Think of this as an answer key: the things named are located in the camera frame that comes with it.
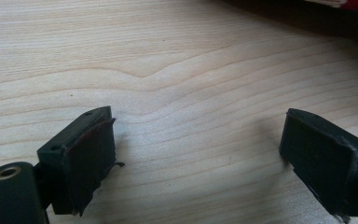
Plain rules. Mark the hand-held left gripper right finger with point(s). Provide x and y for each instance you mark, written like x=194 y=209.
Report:
x=320 y=158

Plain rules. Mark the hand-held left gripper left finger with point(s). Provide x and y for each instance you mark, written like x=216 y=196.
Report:
x=84 y=161

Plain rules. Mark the red and white box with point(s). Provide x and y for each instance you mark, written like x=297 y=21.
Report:
x=341 y=3

